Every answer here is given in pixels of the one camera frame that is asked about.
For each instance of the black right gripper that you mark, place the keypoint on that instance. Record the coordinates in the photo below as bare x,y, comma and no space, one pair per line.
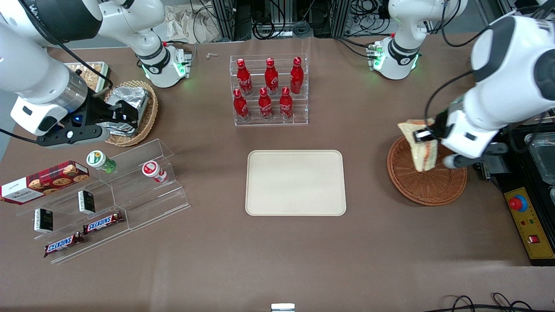
96,111

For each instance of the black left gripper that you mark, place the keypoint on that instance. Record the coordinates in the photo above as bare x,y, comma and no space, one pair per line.
441,121

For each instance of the triangle sandwich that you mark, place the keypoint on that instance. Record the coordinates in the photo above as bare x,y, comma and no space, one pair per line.
427,157

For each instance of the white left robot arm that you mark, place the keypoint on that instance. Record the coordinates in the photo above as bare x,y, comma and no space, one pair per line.
511,65

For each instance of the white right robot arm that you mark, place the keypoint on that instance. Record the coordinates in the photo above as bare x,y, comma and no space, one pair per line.
34,73

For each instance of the light oval wicker basket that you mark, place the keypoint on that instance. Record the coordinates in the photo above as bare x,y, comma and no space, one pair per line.
149,117

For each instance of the brown round wicker basket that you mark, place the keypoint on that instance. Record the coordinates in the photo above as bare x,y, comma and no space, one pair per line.
429,188

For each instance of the beige plastic tray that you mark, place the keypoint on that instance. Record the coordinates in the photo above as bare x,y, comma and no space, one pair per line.
295,183

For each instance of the silver foil packet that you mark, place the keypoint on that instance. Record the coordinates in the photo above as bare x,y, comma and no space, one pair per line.
115,129
130,95

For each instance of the green small drink bottle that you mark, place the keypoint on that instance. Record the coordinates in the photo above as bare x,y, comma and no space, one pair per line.
99,160

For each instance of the clear box of crackers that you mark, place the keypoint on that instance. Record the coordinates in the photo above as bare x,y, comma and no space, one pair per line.
89,73

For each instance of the red small drink bottle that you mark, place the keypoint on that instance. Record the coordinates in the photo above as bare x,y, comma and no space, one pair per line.
152,170

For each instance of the clear acrylic stepped shelf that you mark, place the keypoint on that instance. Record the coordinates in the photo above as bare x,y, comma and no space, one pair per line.
143,203

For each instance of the black machine base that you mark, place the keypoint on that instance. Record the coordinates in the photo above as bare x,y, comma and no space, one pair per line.
514,173

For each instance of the small black chocolate box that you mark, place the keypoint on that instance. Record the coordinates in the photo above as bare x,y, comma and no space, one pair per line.
86,202
43,220

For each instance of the small clear plastic piece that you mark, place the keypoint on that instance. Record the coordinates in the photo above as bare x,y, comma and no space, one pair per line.
212,55

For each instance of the red tartan cookie box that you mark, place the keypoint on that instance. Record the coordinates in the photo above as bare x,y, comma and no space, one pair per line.
43,182

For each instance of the Snickers chocolate bar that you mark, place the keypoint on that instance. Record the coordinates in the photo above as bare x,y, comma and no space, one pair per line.
63,245
103,222

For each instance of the beige cloth bag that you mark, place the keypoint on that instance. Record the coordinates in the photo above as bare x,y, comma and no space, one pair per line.
195,26

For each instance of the red cola bottle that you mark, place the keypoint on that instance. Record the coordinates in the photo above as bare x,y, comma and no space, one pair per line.
265,106
286,105
296,78
271,78
244,80
240,107

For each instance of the red emergency stop button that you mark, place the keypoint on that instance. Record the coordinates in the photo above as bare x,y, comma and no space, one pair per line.
517,203

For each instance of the clear acrylic bottle rack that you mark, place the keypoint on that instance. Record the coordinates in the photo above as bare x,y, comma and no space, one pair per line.
299,108

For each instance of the yellow control panel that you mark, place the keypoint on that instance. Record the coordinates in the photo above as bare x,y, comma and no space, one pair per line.
535,225

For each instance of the small white device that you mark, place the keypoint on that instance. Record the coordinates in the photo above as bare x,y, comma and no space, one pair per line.
282,307

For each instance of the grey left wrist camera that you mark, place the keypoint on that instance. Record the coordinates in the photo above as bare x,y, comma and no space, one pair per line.
459,161

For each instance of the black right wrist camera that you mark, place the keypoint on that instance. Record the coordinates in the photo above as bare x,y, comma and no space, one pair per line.
71,136

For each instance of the black metal bracket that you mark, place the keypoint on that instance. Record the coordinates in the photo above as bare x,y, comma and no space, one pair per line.
488,170

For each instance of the aluminium frame rack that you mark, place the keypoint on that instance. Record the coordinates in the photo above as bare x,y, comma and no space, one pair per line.
225,17

